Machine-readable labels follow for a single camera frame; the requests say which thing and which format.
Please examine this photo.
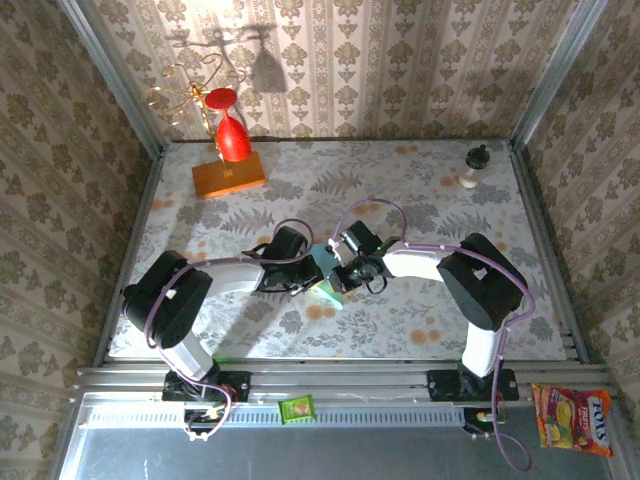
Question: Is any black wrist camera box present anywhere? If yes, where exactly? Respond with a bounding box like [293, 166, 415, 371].
[262, 225, 308, 261]
[327, 220, 385, 259]

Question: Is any aluminium frame post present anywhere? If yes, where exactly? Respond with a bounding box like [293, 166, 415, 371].
[508, 0, 610, 147]
[58, 0, 167, 157]

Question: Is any aluminium side rail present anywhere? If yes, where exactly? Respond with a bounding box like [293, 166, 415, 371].
[507, 142, 592, 364]
[93, 149, 167, 366]

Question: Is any grey slotted cable duct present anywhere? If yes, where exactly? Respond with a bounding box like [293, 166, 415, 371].
[85, 403, 465, 429]

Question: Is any small black-capped bottle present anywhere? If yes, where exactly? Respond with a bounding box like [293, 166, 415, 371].
[457, 144, 489, 190]

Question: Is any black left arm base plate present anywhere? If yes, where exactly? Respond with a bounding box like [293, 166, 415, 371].
[161, 368, 251, 404]

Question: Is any grey metal sheet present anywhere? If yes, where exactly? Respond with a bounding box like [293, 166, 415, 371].
[49, 392, 619, 480]

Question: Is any gold wire glass rack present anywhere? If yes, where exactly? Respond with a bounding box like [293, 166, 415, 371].
[141, 52, 267, 201]

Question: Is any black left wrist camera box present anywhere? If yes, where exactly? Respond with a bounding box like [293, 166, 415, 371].
[262, 225, 308, 261]

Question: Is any red wine glass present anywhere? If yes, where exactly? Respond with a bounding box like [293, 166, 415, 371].
[203, 87, 253, 164]

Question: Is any orange Fox's candy bag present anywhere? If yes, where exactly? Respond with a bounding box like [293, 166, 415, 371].
[531, 382, 614, 458]

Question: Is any floral print table cover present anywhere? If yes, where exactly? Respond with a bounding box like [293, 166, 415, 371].
[107, 139, 569, 361]

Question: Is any small green candy packet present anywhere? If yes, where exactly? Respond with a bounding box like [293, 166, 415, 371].
[277, 394, 318, 426]

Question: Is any aluminium front rail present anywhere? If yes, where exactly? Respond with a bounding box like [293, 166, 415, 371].
[74, 357, 612, 402]

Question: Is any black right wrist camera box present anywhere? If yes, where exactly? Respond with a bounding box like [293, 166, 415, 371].
[327, 220, 385, 259]

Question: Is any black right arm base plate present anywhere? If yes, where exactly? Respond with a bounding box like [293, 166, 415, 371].
[427, 368, 520, 403]

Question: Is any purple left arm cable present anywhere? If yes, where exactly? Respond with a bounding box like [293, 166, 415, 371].
[144, 218, 314, 446]

